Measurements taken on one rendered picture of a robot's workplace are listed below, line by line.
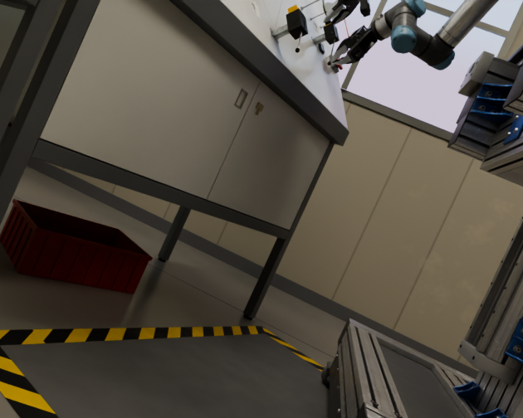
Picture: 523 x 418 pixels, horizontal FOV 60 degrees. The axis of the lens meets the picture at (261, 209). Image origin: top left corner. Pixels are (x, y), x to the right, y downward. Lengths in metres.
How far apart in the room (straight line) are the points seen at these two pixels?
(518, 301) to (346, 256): 1.76
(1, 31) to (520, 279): 1.29
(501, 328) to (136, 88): 0.99
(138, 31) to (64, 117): 0.25
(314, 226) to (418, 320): 0.83
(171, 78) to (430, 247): 2.08
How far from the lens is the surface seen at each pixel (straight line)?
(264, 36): 1.37
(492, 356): 1.18
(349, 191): 2.83
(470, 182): 2.95
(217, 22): 1.19
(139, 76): 1.11
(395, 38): 1.52
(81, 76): 1.03
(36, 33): 0.93
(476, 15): 1.57
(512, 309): 1.17
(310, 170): 1.79
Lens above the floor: 0.48
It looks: 1 degrees down
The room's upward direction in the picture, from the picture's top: 25 degrees clockwise
